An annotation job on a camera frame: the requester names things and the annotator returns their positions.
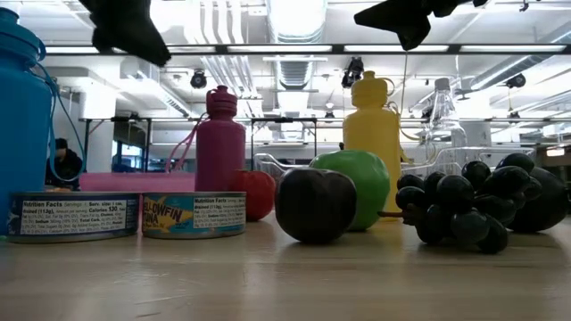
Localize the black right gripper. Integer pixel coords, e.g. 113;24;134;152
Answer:
354;0;490;52

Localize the clear bottle with white cap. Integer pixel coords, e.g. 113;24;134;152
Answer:
425;77;468;152

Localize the yellow plastic squeeze bottle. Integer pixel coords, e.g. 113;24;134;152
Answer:
342;70;403;214

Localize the purple plastic squeeze bottle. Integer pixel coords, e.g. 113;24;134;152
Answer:
165;85;247;193

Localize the dark toy plum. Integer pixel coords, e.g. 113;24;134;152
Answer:
274;167;359;245
507;166;571;235

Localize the blue plastic squeeze bottle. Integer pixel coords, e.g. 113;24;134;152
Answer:
0;7;87;236

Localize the person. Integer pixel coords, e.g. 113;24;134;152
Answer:
45;137;85;192

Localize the pink plastic bin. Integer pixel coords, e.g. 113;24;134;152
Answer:
79;171;198;193

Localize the green toy apple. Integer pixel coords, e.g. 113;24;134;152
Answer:
309;149;392;233

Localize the black toy grape bunch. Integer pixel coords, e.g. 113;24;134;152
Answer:
377;151;543;256

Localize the red tomato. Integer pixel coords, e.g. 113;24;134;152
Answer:
228;169;277;223

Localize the black hanging camera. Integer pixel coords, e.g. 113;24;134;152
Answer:
340;56;365;89

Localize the black aluminium rig frame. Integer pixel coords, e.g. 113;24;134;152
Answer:
44;43;571;56

